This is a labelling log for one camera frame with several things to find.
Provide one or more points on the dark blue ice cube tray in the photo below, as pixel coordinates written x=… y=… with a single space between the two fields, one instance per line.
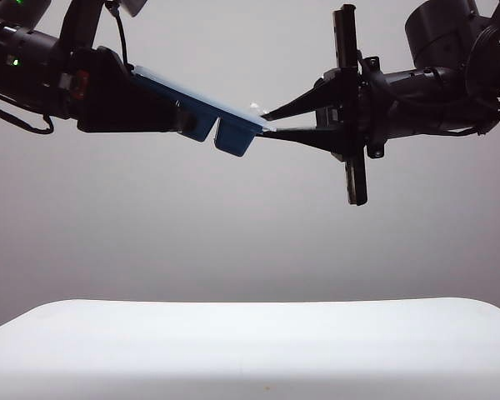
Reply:
x=229 y=139

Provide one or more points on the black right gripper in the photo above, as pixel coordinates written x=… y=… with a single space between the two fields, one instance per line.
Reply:
x=352 y=125

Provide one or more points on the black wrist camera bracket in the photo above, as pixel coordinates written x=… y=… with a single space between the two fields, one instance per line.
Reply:
x=79 y=25

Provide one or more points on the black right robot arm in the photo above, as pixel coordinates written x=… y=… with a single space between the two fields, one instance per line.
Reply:
x=421 y=91

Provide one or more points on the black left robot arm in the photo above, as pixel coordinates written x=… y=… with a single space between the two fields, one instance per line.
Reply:
x=25 y=41

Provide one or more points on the small white tape piece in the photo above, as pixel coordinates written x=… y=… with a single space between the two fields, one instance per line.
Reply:
x=254 y=106

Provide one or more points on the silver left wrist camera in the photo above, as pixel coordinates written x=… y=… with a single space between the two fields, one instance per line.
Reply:
x=133 y=6

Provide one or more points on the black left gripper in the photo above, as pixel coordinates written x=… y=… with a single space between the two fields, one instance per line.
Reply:
x=73 y=83

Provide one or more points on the translucent plastic tray lid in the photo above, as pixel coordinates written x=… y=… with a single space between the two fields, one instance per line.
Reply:
x=154 y=76

